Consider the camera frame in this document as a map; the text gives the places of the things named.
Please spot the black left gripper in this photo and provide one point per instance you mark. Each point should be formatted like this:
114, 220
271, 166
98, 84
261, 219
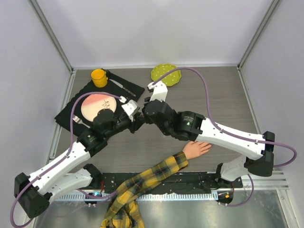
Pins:
138, 119

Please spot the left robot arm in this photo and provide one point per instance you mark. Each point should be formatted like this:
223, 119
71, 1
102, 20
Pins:
35, 192

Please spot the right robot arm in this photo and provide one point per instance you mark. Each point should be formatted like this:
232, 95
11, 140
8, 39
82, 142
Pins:
256, 150

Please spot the mannequin hand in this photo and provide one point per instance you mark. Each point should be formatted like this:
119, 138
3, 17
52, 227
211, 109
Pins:
196, 149

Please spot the pink and cream plate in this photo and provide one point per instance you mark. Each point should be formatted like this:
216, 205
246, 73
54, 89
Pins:
95, 103

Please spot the yellow ceramic mug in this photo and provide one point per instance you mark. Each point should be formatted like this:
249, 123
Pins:
99, 78

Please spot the silver fork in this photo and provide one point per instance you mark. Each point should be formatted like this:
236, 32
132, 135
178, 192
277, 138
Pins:
78, 120

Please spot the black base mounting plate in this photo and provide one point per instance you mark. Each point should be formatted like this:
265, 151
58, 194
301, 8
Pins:
180, 183

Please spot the yellow plaid shirt sleeve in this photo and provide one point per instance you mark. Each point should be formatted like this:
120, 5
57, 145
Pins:
123, 209

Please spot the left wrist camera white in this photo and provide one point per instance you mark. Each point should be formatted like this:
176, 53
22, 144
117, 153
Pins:
131, 108

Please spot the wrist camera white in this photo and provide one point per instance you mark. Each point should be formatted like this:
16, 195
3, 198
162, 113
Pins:
131, 108
159, 91

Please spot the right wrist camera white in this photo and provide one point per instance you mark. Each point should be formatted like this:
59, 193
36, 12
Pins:
159, 91

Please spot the table knife with dark handle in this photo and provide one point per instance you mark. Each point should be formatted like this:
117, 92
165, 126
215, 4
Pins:
122, 87

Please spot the slotted cable duct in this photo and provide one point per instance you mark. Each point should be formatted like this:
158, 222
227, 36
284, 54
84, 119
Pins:
77, 196

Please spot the aluminium frame rail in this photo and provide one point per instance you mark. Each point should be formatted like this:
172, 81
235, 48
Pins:
62, 118

